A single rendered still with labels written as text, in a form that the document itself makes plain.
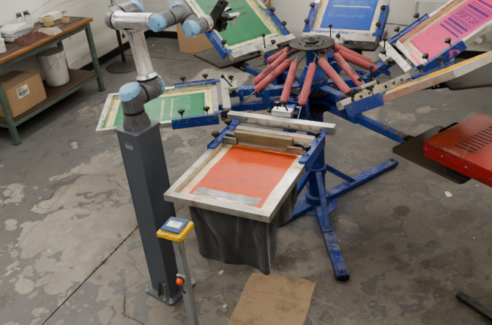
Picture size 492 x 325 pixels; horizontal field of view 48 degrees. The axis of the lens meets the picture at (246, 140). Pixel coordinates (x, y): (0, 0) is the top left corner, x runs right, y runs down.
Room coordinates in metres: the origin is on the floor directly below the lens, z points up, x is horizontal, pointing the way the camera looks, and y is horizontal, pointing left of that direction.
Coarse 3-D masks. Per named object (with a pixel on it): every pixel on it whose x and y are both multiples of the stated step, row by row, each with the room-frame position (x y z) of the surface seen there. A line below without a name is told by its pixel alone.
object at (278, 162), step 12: (264, 156) 2.68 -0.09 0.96; (276, 156) 2.66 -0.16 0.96; (288, 156) 2.65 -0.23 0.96; (264, 168) 2.55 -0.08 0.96; (276, 168) 2.53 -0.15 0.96; (276, 180) 2.42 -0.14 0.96; (240, 192) 2.35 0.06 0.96; (252, 192) 2.33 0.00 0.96; (264, 192) 2.32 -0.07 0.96; (240, 204) 2.24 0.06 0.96
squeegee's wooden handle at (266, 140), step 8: (240, 136) 2.79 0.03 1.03; (248, 136) 2.77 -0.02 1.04; (256, 136) 2.74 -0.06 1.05; (264, 136) 2.72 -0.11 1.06; (272, 136) 2.70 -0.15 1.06; (280, 136) 2.70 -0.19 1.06; (256, 144) 2.75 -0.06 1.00; (264, 144) 2.72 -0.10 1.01; (272, 144) 2.70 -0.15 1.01; (280, 144) 2.67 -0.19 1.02; (288, 144) 2.65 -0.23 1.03
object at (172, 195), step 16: (240, 128) 2.98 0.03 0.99; (256, 128) 2.95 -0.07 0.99; (224, 144) 2.85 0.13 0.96; (208, 160) 2.68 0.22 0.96; (192, 176) 2.52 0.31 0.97; (288, 176) 2.39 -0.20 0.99; (176, 192) 2.39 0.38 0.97; (288, 192) 2.29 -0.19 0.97; (208, 208) 2.22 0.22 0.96; (224, 208) 2.18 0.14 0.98; (240, 208) 2.16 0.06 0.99; (272, 208) 2.13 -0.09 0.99
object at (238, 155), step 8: (232, 152) 2.76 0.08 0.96; (240, 152) 2.75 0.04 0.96; (248, 152) 2.74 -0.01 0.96; (256, 152) 2.73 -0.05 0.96; (224, 160) 2.67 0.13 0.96; (232, 160) 2.67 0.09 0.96; (240, 160) 2.66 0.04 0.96; (248, 160) 2.65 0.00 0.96; (216, 168) 2.60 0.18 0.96; (208, 176) 2.52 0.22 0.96; (200, 184) 2.45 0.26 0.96; (208, 184) 2.45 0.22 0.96; (216, 184) 2.44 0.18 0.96; (192, 192) 2.39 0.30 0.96
